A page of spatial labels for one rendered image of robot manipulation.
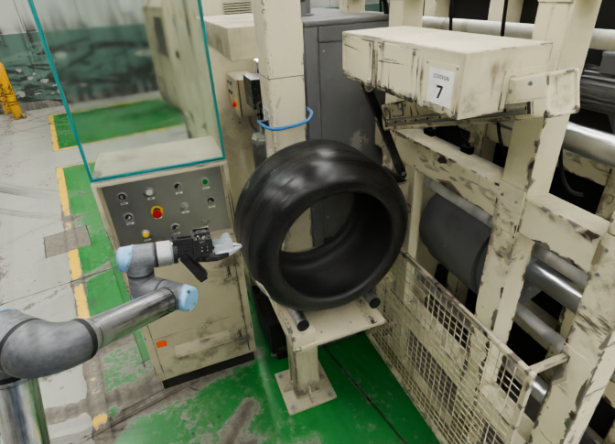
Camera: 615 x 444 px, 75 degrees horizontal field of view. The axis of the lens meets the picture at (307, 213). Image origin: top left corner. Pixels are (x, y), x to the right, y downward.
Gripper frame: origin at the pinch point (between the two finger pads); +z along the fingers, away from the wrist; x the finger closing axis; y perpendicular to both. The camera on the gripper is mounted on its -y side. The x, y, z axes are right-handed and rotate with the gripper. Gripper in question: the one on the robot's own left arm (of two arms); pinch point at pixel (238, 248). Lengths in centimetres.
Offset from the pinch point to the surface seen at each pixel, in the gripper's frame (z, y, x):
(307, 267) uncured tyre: 30.6, -23.4, 13.8
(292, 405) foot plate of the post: 30, -113, 19
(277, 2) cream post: 19, 71, 25
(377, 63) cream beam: 42, 57, -1
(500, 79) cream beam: 52, 59, -37
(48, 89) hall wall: -202, -118, 856
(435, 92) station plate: 42, 54, -29
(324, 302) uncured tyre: 26.6, -18.9, -12.5
